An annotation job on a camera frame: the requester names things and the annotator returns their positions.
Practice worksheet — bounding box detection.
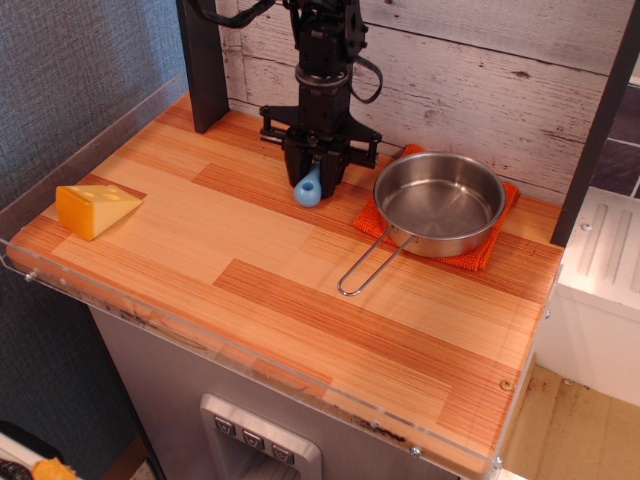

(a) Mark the white toy sink unit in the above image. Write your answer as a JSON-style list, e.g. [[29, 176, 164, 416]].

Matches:
[[534, 188, 639, 405]]

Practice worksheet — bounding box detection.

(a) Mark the clear acrylic table guard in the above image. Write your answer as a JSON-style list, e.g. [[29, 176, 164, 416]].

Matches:
[[3, 76, 561, 479]]

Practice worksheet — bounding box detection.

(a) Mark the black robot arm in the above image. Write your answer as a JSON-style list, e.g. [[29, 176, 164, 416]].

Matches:
[[260, 1, 383, 206]]

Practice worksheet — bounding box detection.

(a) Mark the blue and grey toy spoon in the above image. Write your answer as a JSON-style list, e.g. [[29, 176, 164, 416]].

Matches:
[[294, 163, 322, 208]]

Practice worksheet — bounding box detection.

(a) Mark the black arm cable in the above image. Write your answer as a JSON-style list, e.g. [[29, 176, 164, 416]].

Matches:
[[199, 0, 385, 105]]

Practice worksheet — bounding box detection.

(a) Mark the orange knitted cloth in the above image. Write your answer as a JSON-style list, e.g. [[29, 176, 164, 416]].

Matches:
[[353, 144, 519, 271]]

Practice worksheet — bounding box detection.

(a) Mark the yellow toy cheese wedge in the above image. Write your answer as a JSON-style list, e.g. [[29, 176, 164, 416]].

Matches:
[[55, 185, 143, 241]]

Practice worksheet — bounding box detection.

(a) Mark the stainless steel pot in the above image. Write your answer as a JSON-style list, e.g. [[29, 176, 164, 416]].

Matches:
[[337, 152, 507, 297]]

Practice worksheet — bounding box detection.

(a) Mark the orange black object bottom left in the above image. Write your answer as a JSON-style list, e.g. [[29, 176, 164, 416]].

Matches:
[[1, 420, 79, 479]]

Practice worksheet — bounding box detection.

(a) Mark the dark left vertical post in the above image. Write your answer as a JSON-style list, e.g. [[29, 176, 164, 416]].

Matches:
[[176, 1, 229, 134]]

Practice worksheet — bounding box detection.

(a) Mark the grey toy fridge cabinet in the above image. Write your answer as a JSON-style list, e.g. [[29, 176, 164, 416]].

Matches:
[[91, 308, 453, 479]]

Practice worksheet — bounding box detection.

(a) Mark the dark right vertical post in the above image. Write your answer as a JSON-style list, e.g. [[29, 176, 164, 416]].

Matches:
[[550, 1, 639, 247]]

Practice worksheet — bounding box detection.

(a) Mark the silver dispenser button panel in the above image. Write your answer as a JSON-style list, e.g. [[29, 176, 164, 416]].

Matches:
[[200, 393, 323, 479]]

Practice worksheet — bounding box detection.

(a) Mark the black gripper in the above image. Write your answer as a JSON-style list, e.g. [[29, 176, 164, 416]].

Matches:
[[260, 74, 381, 197]]

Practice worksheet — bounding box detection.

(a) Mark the dark vertical post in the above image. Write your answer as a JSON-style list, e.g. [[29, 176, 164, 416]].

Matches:
[[550, 1, 639, 247], [176, 1, 229, 134]]

